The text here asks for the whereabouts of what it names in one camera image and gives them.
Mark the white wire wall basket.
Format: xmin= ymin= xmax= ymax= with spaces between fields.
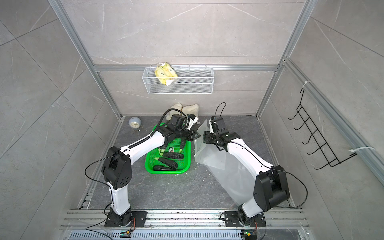
xmin=142 ymin=67 xmax=215 ymax=95

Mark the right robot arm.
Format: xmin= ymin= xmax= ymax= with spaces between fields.
xmin=203 ymin=117 xmax=290 ymax=226

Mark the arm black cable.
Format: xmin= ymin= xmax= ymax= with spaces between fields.
xmin=213 ymin=102 xmax=309 ymax=209
xmin=160 ymin=108 xmax=189 ymax=130

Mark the green plastic basket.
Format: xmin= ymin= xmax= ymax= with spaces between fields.
xmin=145 ymin=130 xmax=192 ymax=174

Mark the yellow snack packet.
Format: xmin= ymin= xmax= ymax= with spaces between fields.
xmin=155 ymin=63 xmax=178 ymax=86

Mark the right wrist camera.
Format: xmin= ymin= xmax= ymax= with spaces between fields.
xmin=209 ymin=120 xmax=214 ymax=134

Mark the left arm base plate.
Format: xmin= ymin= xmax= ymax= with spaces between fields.
xmin=105 ymin=211 xmax=148 ymax=228

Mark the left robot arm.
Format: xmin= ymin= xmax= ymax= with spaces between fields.
xmin=102 ymin=113 xmax=198 ymax=227

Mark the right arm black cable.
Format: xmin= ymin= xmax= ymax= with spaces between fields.
xmin=213 ymin=102 xmax=309 ymax=209

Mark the dark eggplant bottom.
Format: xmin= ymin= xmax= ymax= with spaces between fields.
xmin=153 ymin=165 xmax=177 ymax=171

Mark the aluminium mounting rail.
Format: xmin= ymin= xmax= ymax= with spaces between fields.
xmin=59 ymin=209 xmax=314 ymax=240

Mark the dark eggplant middle horizontal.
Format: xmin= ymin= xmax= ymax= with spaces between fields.
xmin=162 ymin=152 xmax=184 ymax=160

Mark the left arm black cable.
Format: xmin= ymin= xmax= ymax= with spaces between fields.
xmin=160 ymin=108 xmax=189 ymax=130

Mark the black wire hook rack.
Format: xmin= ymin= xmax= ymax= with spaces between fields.
xmin=288 ymin=89 xmax=358 ymax=170

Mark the white plush toy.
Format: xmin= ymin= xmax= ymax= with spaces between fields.
xmin=166 ymin=103 xmax=199 ymax=121

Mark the dark eggplant lower diagonal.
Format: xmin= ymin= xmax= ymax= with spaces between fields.
xmin=155 ymin=157 xmax=178 ymax=169

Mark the clear zip-top bag stack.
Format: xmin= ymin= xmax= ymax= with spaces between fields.
xmin=205 ymin=148 xmax=255 ymax=206

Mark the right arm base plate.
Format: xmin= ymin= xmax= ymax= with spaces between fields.
xmin=220 ymin=211 xmax=266 ymax=228

